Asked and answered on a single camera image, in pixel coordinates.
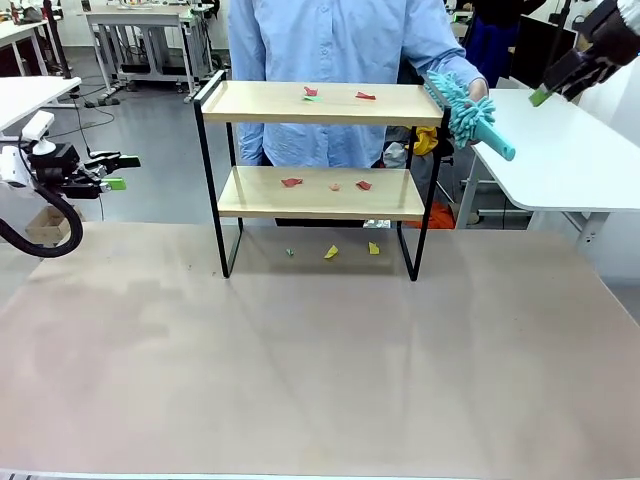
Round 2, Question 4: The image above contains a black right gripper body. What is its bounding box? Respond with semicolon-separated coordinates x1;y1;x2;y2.
569;0;640;101

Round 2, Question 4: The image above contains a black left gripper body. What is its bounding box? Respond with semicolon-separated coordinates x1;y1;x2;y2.
30;143;101;200

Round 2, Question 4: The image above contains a teal microfibre duster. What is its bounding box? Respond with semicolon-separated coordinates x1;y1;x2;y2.
424;69;516;162

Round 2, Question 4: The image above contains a person's left forearm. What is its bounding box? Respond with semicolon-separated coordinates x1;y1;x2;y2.
424;47;489;94

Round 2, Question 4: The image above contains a person's right forearm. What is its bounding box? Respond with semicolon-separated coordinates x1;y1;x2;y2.
234;122;267;167

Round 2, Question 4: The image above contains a black computer monitor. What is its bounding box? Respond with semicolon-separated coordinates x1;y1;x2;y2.
514;14;579;91

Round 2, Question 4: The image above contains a black tripod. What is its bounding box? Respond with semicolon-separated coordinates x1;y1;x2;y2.
549;0;576;34

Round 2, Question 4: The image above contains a white lab table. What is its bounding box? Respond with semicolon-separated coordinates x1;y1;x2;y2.
0;76;83;134
468;88;640;254

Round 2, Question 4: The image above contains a person in blue trousers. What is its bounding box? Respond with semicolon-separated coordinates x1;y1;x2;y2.
457;0;549;91

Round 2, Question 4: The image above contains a black pole stand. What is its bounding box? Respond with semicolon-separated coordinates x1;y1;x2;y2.
42;0;74;81

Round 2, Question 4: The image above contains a cluttered white lab desk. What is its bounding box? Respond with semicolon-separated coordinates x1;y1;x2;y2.
0;13;66;77

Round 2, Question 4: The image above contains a grey metal workbench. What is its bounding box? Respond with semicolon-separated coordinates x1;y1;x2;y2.
83;3;214;104

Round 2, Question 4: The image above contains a yellow cloth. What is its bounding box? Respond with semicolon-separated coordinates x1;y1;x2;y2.
413;126;440;156

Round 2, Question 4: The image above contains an orange cloth bundle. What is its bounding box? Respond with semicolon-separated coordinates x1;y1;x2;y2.
428;202;457;230

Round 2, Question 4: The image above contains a white plastic bag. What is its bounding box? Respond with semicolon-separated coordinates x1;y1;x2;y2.
382;142;410;170

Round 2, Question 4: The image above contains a person in blue shirt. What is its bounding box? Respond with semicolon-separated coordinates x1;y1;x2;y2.
227;0;469;169

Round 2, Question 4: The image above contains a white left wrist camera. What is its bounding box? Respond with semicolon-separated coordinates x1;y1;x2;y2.
19;110;55;156

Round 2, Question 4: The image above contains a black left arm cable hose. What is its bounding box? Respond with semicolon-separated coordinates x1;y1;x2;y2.
0;182;85;260

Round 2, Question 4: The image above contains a black frame wooden shelf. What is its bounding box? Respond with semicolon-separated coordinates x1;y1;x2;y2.
192;69;447;282

